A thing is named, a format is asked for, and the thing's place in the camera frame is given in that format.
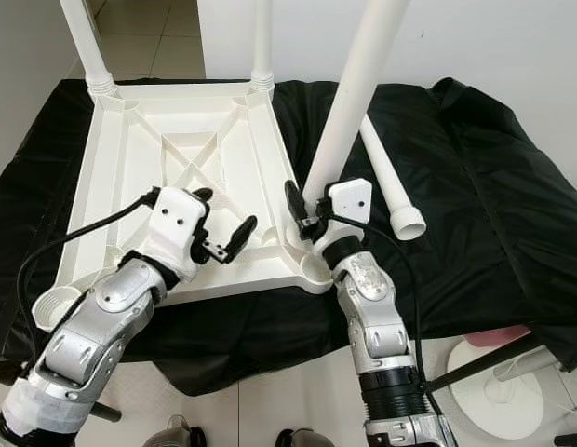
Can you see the white plastic table leg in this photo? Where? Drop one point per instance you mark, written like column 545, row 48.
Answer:
column 86, row 47
column 262, row 42
column 354, row 93
column 395, row 196

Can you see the grey robot foot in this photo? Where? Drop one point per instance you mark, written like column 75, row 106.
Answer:
column 305, row 440
column 175, row 435

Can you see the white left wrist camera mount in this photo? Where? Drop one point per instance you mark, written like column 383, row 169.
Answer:
column 172, row 223

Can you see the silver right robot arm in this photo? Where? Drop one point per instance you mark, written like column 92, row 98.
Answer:
column 372, row 317

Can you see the pink plastic seat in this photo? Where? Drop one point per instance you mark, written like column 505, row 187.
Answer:
column 498, row 335

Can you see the black cloth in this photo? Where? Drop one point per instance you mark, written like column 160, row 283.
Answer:
column 503, row 214

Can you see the white plastic table top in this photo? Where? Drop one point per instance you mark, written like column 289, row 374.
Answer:
column 130, row 168

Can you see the grey robot left foot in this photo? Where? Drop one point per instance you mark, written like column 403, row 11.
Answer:
column 175, row 435

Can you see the grey robot right foot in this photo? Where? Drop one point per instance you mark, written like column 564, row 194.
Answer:
column 305, row 440

